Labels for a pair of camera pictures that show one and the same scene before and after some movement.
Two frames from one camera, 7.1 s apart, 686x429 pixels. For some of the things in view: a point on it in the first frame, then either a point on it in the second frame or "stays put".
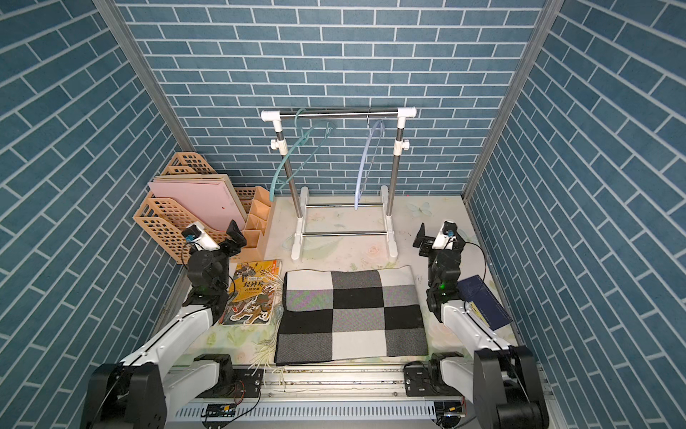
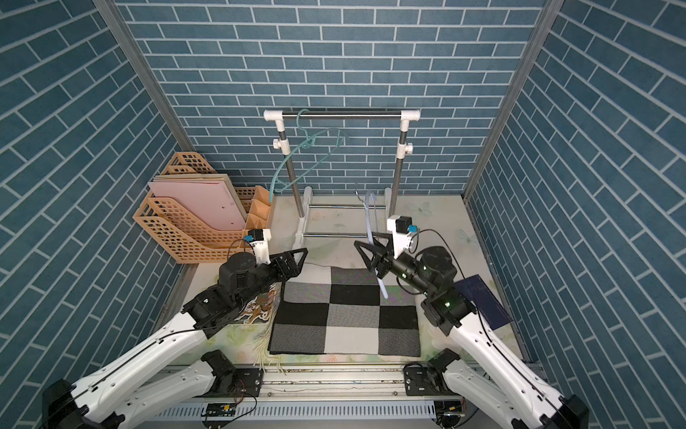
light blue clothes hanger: [368, 140] → [365, 205]
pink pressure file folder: [210, 202] stays put
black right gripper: [428, 248] → [385, 258]
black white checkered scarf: [348, 315] stays put
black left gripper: [237, 238] → [292, 271]
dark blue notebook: [475, 290] stays put
